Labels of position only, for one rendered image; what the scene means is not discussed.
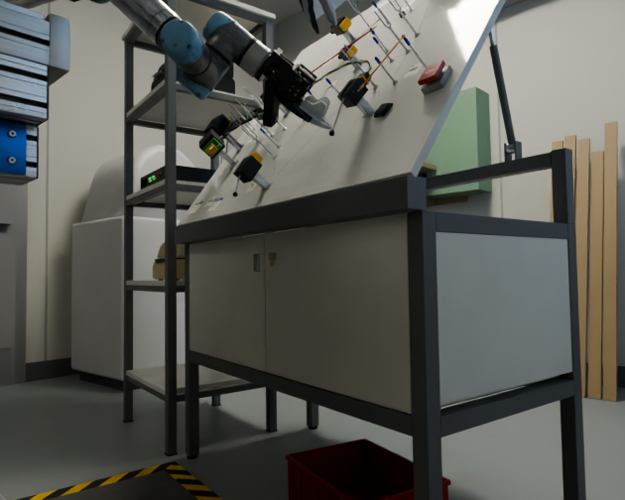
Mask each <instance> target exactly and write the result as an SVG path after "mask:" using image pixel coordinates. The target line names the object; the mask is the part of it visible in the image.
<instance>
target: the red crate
mask: <svg viewBox="0 0 625 500"><path fill-rule="evenodd" d="M286 460H287V461H288V488H289V500H414V467H413V462H412V461H410V460H408V459H406V458H405V457H403V456H401V455H399V454H397V453H395V452H393V451H391V450H389V449H387V448H385V447H383V446H381V445H379V444H376V443H374V442H372V441H370V440H368V439H366V438H362V439H357V440H352V441H348V442H343V443H338V444H333V445H329V446H324V447H319V448H314V449H310V450H305V451H300V452H295V453H290V454H286ZM448 485H450V480H449V479H447V478H445V477H442V500H448Z"/></svg>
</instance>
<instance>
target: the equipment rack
mask: <svg viewBox="0 0 625 500"><path fill-rule="evenodd" d="M162 1H163V2H164V3H165V4H166V5H167V6H168V7H170V8H171V9H172V10H173V11H174V12H175V13H176V14H177V15H178V16H179V17H180V18H181V19H182V20H185V21H187V22H189V23H190V24H191V25H192V26H194V27H195V28H196V29H197V31H198V32H199V34H200V36H201V38H202V40H203V42H204V43H206V39H205V38H204V37H203V35H202V32H203V28H204V26H205V25H206V24H207V21H208V20H209V19H210V17H211V16H212V15H213V14H215V13H216V12H224V13H225V14H226V15H228V16H229V17H231V18H232V19H233V20H235V21H237V22H238V24H239V25H240V26H242V27H243V28H244V29H245V30H246V31H248V32H249V33H250V34H251V35H252V36H254V37H256V36H257V35H259V34H260V33H261V32H262V44H263V45H264V46H266V47H267V48H268V49H269V50H270V51H272V52H273V20H275V19H276V15H275V14H273V13H270V12H267V11H264V10H261V9H258V8H255V7H252V6H250V5H247V4H244V3H241V2H238V1H235V0H162ZM122 41H124V382H123V422H124V423H129V422H134V421H133V384H134V385H136V386H138V387H140V388H142V389H143V390H145V391H147V392H149V393H151V394H152V395H154V396H156V397H158V398H160V399H161V400H163V401H165V452H164V454H165V455H166V456H172V455H177V454H178V453H177V402H182V401H185V400H186V393H185V391H186V364H185V363H183V364H177V293H184V292H185V280H179V281H177V244H175V227H176V226H177V210H188V209H189V208H190V207H191V205H192V204H193V202H194V201H195V200H196V198H197V197H198V195H199V194H200V193H201V191H202V190H203V188H204V187H205V186H206V183H196V182H186V181H177V132H178V133H184V134H190V135H195V136H202V137H203V136H204V135H205V133H204V132H203V131H202V130H204V129H205V128H206V127H207V126H208V124H209V123H210V122H211V120H212V119H213V118H215V117H217V116H219V115H221V114H224V115H225V116H226V117H227V118H229V116H231V115H232V114H231V112H232V113H233V114H234V115H235V116H236V117H237V118H238V119H239V120H240V121H241V122H243V121H245V120H244V119H243V118H242V117H241V116H240V115H239V113H241V115H242V116H243V117H244V118H245V119H246V120H247V116H248V119H249V118H250V116H249V115H248V114H247V115H246V112H245V111H244V110H243V109H242V106H241V105H240V104H239V103H238V102H237V101H236V100H235V99H237V100H238V101H239V102H240V103H241V104H242V105H243V106H244V107H245V105H246V106H247V107H248V108H249V109H250V110H251V111H252V112H253V113H254V112H255V111H256V110H257V108H260V106H259V105H258V104H257V103H256V102H255V101H254V99H253V98H249V97H245V96H240V95H236V94H232V93H227V92H223V91H218V90H213V91H211V92H210V93H209V94H208V96H207V97H206V98H205V99H204V100H200V99H198V98H196V97H195V96H193V95H192V94H191V93H190V92H188V91H187V90H186V89H185V88H184V87H183V86H182V85H181V84H180V83H179V82H178V81H177V67H176V63H175V62H174V61H173V60H172V59H171V58H170V57H169V56H168V55H166V54H165V53H164V52H163V51H162V50H161V49H160V48H159V47H158V46H157V45H156V44H155V43H154V42H153V41H152V40H151V39H150V38H149V37H148V36H147V35H146V34H145V33H143V32H142V31H141V30H140V29H139V28H138V27H137V26H136V25H135V24H134V23H133V22H132V24H131V25H130V26H129V28H128V29H127V30H126V32H125V33H124V34H123V36H122ZM134 48H138V49H142V50H146V51H150V52H154V53H158V54H162V55H165V79H164V80H163V81H162V82H161V83H159V84H158V85H157V86H156V87H155V88H154V89H153V90H152V91H151V92H149V93H148V94H147V95H146V96H145V97H144V98H143V99H142V100H141V101H139V102H138V103H137V104H136V105H135V106H134ZM228 102H229V103H230V104H231V105H232V106H233V107H234V108H235V109H236V110H237V111H238V112H239V113H237V112H236V111H235V110H234V109H233V108H232V107H231V106H230V105H229V104H228ZM244 103H245V105H244ZM247 107H246V109H247V110H248V111H249V112H250V113H251V114H252V115H253V113H252V112H251V111H250V110H249V109H248V108H247ZM228 115H229V116H228ZM138 119H141V120H138ZM230 119H231V118H229V120H230ZM232 119H233V120H234V121H235V122H236V123H238V124H239V123H240V122H239V121H238V120H237V119H236V118H235V117H234V116H233V115H232ZM232 119H231V122H232V121H233V120H232ZM144 120H147V121H144ZM150 121H153V122H150ZM156 122H159V123H156ZM235 122H234V125H235V126H236V125H237V124H236V123H235ZM162 123H165V124H162ZM134 126H141V127H147V128H153V129H159V130H165V179H164V180H162V181H160V182H157V183H155V184H153V185H151V186H148V187H145V188H143V189H140V190H138V191H136V192H134V193H133V164H134ZM180 126H182V127H180ZM235 126H234V127H235ZM185 127H187V128H185ZM190 128H193V129H190ZM196 129H199V130H196ZM145 201H147V202H145ZM159 202H161V203H159ZM186 204H188V205H186ZM133 207H147V208H162V209H164V210H165V280H164V281H159V280H141V281H133ZM133 291H144V292H160V293H165V366H159V367H151V368H143V369H135V370H133ZM198 372H199V397H200V398H205V397H211V400H212V404H211V405H212V406H214V407H215V406H221V404H220V395H223V394H229V393H234V392H240V391H246V390H252V389H258V388H264V387H263V386H260V385H257V384H254V383H251V382H249V383H246V382H248V381H245V380H242V379H240V378H237V377H234V376H231V375H228V374H225V373H222V372H219V371H216V370H213V369H210V368H207V367H204V366H201V365H198ZM240 383H243V384H240ZM234 384H237V385H234ZM228 385H231V386H228ZM221 386H224V387H221ZM209 388H211V389H209ZM203 389H206V390H203ZM179 393H181V394H179ZM266 431H267V432H269V433H272V432H277V431H278V430H277V391H275V390H272V389H269V388H266Z"/></svg>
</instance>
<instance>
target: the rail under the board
mask: <svg viewBox="0 0 625 500"><path fill-rule="evenodd" d="M419 210H427V187H426V178H422V177H416V178H415V177H414V176H409V175H405V176H400V177H396V178H391V179H388V180H383V181H379V182H375V183H370V184H366V185H361V186H357V187H349V188H344V189H340V190H335V191H331V192H326V193H322V194H317V195H313V196H309V197H304V198H300V199H295V200H291V201H286V202H282V203H277V204H273V205H268V206H264V207H259V208H255V209H251V210H246V211H242V212H237V213H233V214H228V215H224V216H219V217H215V218H210V219H207V220H202V221H198V222H193V223H189V224H185V225H180V226H176V227H175V244H191V243H198V242H205V241H213V240H220V239H227V238H234V237H241V236H248V235H255V234H262V233H269V232H276V231H283V230H291V229H298V228H305V227H312V226H319V225H326V224H332V223H339V222H346V221H353V220H360V219H367V218H375V217H382V216H389V215H396V214H403V213H408V212H412V211H419Z"/></svg>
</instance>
